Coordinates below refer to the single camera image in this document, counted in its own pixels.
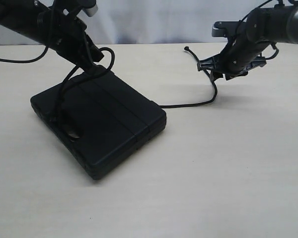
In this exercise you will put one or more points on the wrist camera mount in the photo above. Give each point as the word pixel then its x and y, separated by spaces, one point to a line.
pixel 89 7
pixel 227 29

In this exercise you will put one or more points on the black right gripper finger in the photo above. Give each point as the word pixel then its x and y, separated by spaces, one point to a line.
pixel 216 67
pixel 240 67

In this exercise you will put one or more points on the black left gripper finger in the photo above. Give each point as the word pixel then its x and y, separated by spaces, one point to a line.
pixel 93 52
pixel 89 68

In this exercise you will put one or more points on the black plastic carrying case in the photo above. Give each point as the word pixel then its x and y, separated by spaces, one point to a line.
pixel 103 121

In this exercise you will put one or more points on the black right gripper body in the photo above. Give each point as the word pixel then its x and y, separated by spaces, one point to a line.
pixel 242 48

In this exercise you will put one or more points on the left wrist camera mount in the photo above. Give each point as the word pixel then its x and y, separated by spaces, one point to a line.
pixel 89 7

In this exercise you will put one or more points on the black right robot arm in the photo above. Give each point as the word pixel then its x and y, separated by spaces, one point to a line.
pixel 278 24

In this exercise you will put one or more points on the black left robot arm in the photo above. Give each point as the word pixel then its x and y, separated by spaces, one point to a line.
pixel 21 17

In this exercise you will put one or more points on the white backdrop curtain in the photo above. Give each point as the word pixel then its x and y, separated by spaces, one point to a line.
pixel 161 21

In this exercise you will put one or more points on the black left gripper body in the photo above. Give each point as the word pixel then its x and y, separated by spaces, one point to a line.
pixel 65 34

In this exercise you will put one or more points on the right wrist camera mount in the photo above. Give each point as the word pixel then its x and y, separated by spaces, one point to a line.
pixel 227 29

